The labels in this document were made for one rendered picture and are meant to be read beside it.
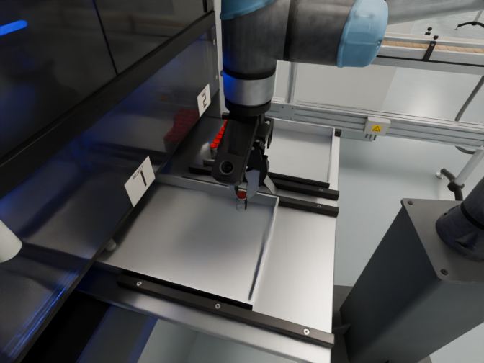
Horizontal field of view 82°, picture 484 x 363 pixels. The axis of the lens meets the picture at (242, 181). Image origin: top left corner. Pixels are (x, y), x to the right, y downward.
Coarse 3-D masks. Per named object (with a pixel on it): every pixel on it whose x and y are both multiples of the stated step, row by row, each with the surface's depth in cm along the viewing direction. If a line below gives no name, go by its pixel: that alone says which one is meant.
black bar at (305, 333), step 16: (128, 288) 53; (144, 288) 51; (160, 288) 51; (192, 304) 49; (208, 304) 49; (224, 304) 49; (240, 320) 48; (256, 320) 47; (272, 320) 47; (304, 336) 45; (320, 336) 45
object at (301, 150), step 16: (288, 128) 91; (304, 128) 89; (320, 128) 88; (272, 144) 86; (288, 144) 86; (304, 144) 86; (320, 144) 86; (208, 160) 75; (272, 160) 80; (288, 160) 80; (304, 160) 80; (320, 160) 80; (272, 176) 73; (288, 176) 71; (304, 176) 75; (320, 176) 75
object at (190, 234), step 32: (160, 192) 71; (192, 192) 71; (224, 192) 69; (256, 192) 66; (128, 224) 64; (160, 224) 64; (192, 224) 64; (224, 224) 64; (256, 224) 64; (128, 256) 58; (160, 256) 58; (192, 256) 58; (224, 256) 58; (256, 256) 58; (192, 288) 50; (224, 288) 53; (256, 288) 50
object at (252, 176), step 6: (252, 168) 49; (246, 174) 50; (252, 174) 49; (258, 174) 49; (252, 180) 50; (258, 180) 50; (246, 186) 52; (252, 186) 51; (258, 186) 51; (246, 192) 53; (252, 192) 53
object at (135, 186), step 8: (144, 168) 54; (136, 176) 52; (144, 176) 55; (152, 176) 58; (128, 184) 50; (136, 184) 53; (144, 184) 55; (128, 192) 51; (136, 192) 53; (144, 192) 56; (136, 200) 54
